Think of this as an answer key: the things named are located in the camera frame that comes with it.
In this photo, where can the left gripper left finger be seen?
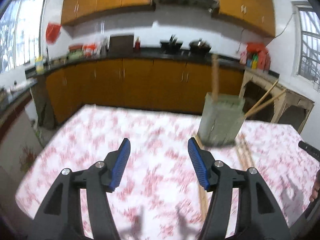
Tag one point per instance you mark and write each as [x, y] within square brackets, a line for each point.
[59, 215]

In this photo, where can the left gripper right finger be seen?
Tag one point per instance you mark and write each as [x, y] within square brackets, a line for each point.
[259, 215]

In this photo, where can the wooden chopstick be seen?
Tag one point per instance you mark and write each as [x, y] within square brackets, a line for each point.
[242, 153]
[215, 77]
[247, 153]
[261, 99]
[200, 171]
[262, 106]

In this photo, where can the person right hand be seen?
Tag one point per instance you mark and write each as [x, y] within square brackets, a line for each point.
[315, 188]

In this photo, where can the cream wooden side table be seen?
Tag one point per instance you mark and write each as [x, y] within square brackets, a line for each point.
[266, 99]

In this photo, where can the right window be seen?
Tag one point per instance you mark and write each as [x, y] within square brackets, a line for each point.
[307, 43]

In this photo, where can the window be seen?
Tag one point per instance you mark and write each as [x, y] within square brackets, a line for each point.
[21, 26]
[307, 43]

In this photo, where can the green perforated utensil holder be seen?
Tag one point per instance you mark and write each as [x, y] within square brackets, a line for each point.
[221, 120]

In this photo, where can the floral pink tablecloth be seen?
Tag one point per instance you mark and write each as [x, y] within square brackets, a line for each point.
[158, 195]

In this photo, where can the red bag on counter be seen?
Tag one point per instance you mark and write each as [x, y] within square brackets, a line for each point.
[259, 55]

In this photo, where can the wooden lower cabinets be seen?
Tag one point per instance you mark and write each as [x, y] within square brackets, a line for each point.
[148, 84]

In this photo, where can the black lidded wok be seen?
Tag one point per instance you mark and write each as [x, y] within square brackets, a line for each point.
[199, 47]

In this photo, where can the yellow dish soap bottle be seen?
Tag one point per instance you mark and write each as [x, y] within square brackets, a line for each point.
[39, 65]

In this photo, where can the wooden upper cabinets right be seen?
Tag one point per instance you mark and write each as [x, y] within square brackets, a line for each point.
[254, 15]

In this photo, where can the green bowl stack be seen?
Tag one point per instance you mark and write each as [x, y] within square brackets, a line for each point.
[75, 51]

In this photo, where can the dark cutting board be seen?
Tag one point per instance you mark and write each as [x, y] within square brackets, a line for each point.
[121, 43]

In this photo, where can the red sauce bottle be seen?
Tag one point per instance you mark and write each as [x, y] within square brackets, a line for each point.
[137, 44]

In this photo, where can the left window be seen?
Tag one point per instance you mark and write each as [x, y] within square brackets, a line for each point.
[21, 26]

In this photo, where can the red plastic bag on wall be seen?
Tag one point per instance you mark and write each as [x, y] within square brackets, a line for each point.
[52, 32]

